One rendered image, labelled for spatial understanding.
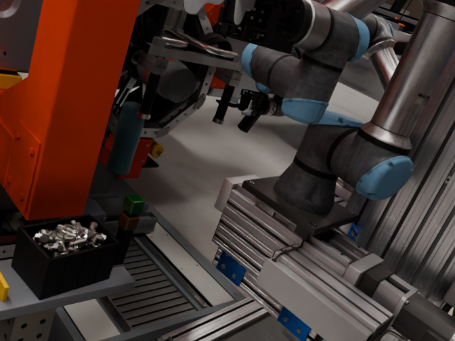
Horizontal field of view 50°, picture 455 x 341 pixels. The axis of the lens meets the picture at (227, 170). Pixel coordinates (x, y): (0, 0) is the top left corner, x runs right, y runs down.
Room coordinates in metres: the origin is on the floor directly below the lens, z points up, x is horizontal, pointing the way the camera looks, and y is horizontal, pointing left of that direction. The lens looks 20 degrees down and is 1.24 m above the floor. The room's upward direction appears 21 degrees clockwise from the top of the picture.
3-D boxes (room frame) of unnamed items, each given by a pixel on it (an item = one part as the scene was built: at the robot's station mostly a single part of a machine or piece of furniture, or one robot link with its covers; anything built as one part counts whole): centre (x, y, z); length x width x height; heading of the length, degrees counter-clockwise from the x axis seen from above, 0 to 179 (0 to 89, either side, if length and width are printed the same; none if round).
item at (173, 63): (1.75, 0.33, 0.85); 0.21 x 0.14 x 0.14; 50
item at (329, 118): (1.14, -0.20, 0.98); 0.13 x 0.12 x 0.14; 41
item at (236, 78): (1.79, 0.12, 0.93); 0.09 x 0.05 x 0.05; 50
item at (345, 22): (0.87, -0.09, 1.21); 0.11 x 0.08 x 0.09; 131
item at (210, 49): (1.79, 0.23, 1.03); 0.19 x 0.18 x 0.11; 50
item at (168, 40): (1.64, 0.36, 1.03); 0.19 x 0.18 x 0.11; 50
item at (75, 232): (1.01, 0.30, 0.51); 0.20 x 0.14 x 0.13; 147
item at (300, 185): (1.14, -0.20, 0.87); 0.15 x 0.15 x 0.10
